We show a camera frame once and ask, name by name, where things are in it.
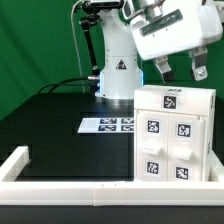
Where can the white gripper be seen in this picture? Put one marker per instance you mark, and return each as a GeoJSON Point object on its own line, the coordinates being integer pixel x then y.
{"type": "Point", "coordinates": [184, 24]}

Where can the white box part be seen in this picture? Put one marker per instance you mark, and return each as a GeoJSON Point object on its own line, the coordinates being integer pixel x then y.
{"type": "Point", "coordinates": [181, 100]}

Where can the small white door part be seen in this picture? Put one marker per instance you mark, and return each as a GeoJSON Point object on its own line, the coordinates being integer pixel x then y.
{"type": "Point", "coordinates": [151, 146]}

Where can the white door panel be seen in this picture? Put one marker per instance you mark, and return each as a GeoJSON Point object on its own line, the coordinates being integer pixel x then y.
{"type": "Point", "coordinates": [185, 148]}

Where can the white marker base plate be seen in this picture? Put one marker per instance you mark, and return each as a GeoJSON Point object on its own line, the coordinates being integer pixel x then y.
{"type": "Point", "coordinates": [107, 125]}

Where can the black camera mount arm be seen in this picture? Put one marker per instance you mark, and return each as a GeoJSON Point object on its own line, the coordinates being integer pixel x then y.
{"type": "Point", "coordinates": [89, 20]}

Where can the white U-shaped table frame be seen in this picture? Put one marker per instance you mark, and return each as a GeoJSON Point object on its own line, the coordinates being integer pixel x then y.
{"type": "Point", "coordinates": [12, 192]}

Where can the white cabinet body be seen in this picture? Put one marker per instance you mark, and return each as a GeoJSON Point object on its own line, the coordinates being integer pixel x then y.
{"type": "Point", "coordinates": [208, 135]}

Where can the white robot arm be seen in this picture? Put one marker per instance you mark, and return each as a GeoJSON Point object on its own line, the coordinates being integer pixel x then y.
{"type": "Point", "coordinates": [121, 74]}

